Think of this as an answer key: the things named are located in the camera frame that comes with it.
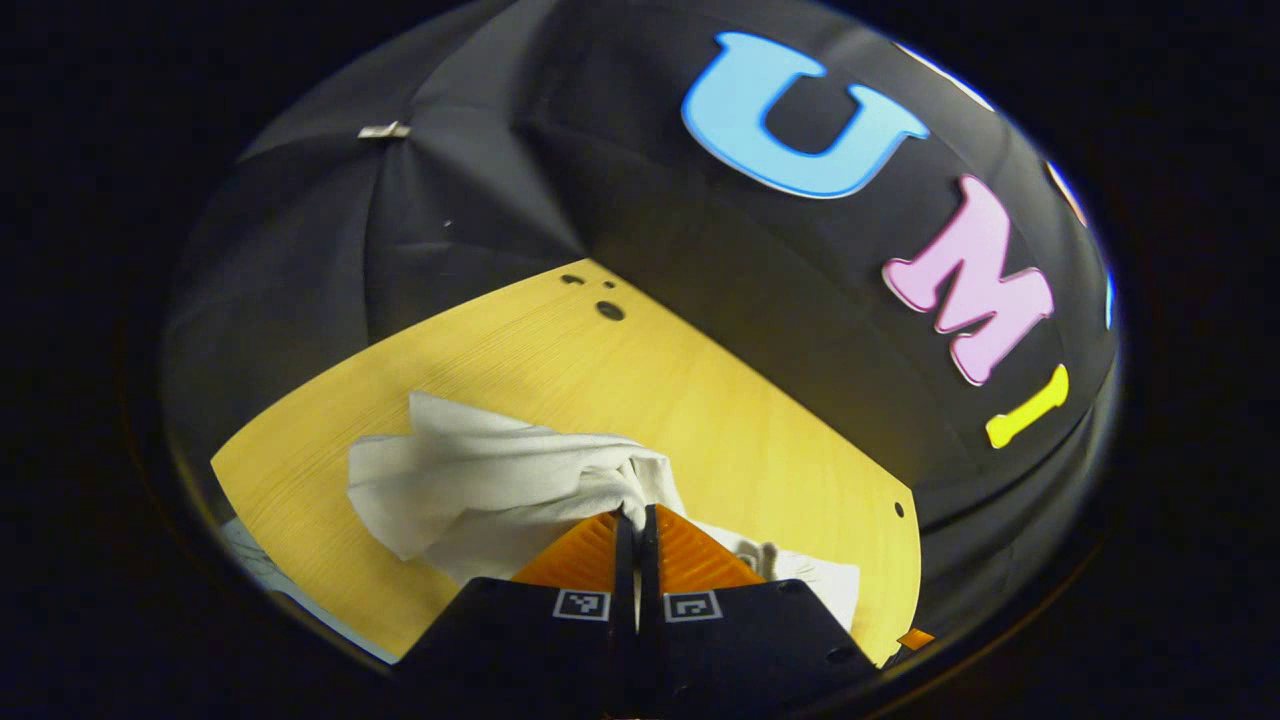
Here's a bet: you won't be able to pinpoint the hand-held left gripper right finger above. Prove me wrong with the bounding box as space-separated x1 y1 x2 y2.
639 503 883 703

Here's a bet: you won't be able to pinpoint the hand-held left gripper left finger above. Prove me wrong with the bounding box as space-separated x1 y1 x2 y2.
395 507 639 696

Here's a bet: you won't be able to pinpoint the white jeans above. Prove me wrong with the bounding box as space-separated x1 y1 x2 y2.
346 389 864 634

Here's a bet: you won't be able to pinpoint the black backdrop cloth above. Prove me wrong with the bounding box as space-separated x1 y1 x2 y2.
160 0 1123 646

